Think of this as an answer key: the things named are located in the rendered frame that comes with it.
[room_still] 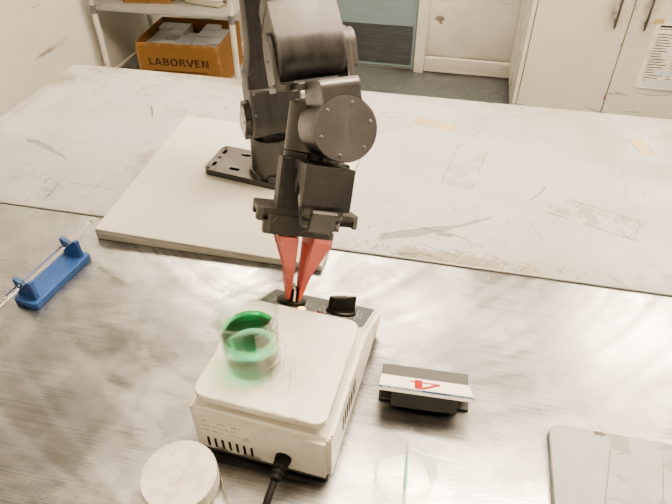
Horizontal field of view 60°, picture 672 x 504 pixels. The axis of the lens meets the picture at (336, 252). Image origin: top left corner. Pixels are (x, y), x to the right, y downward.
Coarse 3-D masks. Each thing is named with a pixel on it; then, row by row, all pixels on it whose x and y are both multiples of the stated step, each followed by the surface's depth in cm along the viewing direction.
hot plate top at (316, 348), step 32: (288, 320) 56; (320, 320) 56; (288, 352) 53; (320, 352) 53; (224, 384) 50; (256, 384) 50; (288, 384) 50; (320, 384) 50; (288, 416) 48; (320, 416) 48
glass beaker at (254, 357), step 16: (240, 288) 49; (256, 288) 49; (224, 304) 49; (240, 304) 50; (256, 304) 50; (272, 304) 49; (224, 320) 49; (272, 320) 46; (224, 336) 46; (240, 336) 46; (256, 336) 46; (272, 336) 47; (224, 352) 48; (240, 352) 47; (256, 352) 47; (272, 352) 48; (240, 368) 48; (256, 368) 48; (272, 368) 50
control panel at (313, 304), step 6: (276, 294) 65; (282, 294) 65; (306, 300) 64; (312, 300) 65; (318, 300) 65; (324, 300) 65; (288, 306) 61; (294, 306) 62; (306, 306) 62; (312, 306) 62; (318, 306) 63; (324, 306) 63; (360, 306) 65; (324, 312) 60; (360, 312) 63; (366, 312) 63; (372, 312) 63; (348, 318) 60; (354, 318) 60; (360, 318) 61; (366, 318) 61; (360, 324) 59
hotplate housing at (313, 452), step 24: (360, 336) 56; (360, 360) 56; (192, 408) 51; (216, 408) 50; (336, 408) 50; (216, 432) 51; (240, 432) 50; (264, 432) 49; (288, 432) 49; (312, 432) 48; (336, 432) 50; (240, 456) 54; (264, 456) 52; (288, 456) 51; (312, 456) 50; (336, 456) 52
